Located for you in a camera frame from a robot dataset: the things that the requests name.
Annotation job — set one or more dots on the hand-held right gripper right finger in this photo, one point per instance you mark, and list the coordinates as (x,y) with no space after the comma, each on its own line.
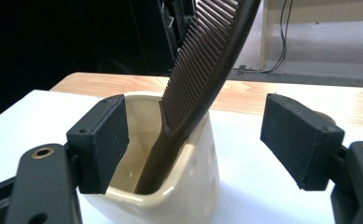
(300,143)

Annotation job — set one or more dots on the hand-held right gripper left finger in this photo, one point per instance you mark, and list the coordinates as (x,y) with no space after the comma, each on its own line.
(101,146)

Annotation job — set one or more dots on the cream ceramic cup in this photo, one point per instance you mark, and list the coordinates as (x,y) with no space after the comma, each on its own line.
(188,193)

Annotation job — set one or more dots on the brown comb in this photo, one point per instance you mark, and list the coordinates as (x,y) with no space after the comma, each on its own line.
(227,56)

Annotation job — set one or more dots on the white table mat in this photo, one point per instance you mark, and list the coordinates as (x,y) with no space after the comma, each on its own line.
(263,193)

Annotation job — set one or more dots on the beige desk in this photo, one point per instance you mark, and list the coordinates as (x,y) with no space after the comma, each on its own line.
(325,11)

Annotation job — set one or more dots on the black metal stand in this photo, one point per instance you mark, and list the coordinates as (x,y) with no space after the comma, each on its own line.
(177,28)

